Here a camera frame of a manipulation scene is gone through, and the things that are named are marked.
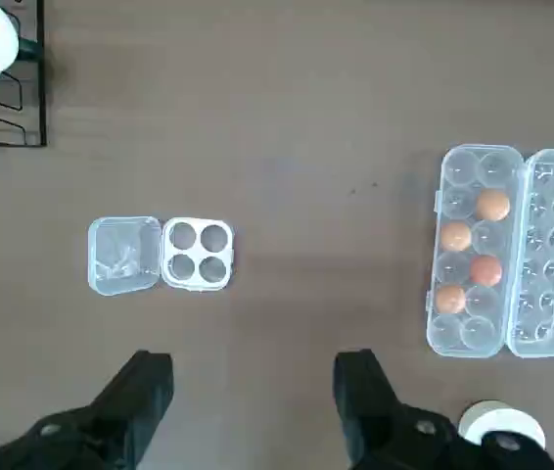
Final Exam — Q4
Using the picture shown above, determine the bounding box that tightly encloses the black wire cup rack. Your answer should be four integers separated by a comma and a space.
0, 0, 47, 147

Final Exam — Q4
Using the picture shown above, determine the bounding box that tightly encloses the transparent twelve-slot egg tray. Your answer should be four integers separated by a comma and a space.
426, 143, 554, 358

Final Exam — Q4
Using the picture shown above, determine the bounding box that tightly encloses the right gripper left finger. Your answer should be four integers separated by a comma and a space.
0, 349, 176, 470

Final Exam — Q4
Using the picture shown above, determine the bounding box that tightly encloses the white round paper bowl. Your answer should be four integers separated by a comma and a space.
457, 399, 547, 451

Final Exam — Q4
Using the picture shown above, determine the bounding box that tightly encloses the reddish brown egg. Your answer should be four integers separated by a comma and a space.
470, 254, 503, 287

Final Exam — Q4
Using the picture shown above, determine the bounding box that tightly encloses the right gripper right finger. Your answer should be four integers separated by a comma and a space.
333, 347, 554, 470

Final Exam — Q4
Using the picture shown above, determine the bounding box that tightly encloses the clear four-slot egg tray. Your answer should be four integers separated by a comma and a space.
87, 214, 237, 298

